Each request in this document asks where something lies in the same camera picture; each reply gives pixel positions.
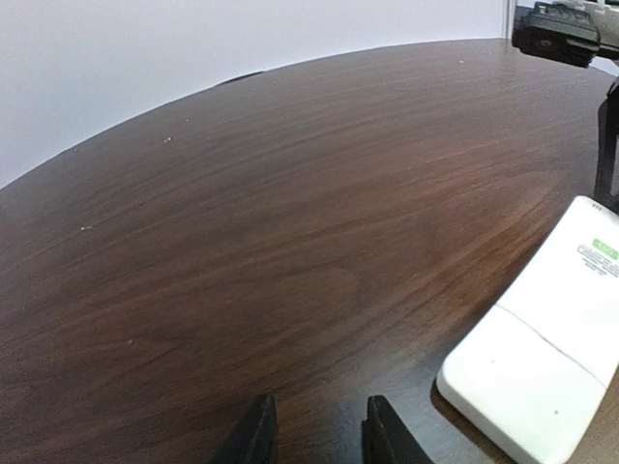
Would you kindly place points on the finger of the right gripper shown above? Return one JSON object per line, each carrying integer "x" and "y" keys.
{"x": 607, "y": 146}

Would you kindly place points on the white remote control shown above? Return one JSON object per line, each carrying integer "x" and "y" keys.
{"x": 533, "y": 372}

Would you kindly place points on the right aluminium frame post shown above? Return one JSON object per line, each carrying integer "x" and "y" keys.
{"x": 508, "y": 14}

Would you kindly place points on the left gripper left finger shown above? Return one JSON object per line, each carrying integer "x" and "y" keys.
{"x": 254, "y": 439}

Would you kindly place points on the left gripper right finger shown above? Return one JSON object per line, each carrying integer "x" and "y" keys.
{"x": 385, "y": 437}

